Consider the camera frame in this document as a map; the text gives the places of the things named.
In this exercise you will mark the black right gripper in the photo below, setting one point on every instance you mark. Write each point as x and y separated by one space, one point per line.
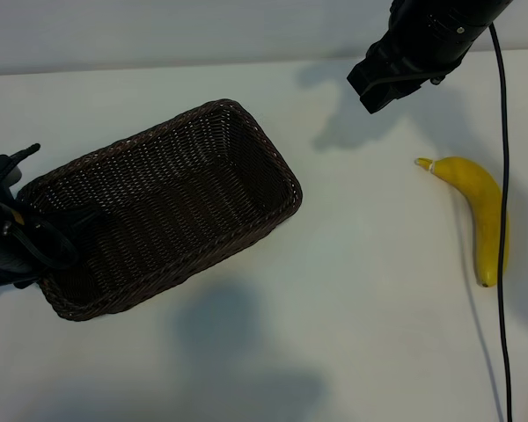
415 48

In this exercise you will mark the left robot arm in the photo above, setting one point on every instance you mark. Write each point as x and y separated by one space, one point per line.
0 274

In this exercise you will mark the dark brown wicker basket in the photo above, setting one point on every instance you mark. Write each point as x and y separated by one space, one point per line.
167 198

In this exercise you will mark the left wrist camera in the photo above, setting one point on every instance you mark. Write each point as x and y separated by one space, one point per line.
0 171

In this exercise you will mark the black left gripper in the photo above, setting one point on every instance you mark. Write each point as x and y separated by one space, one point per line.
22 228

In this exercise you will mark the yellow banana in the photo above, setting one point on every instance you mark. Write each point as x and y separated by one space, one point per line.
479 198

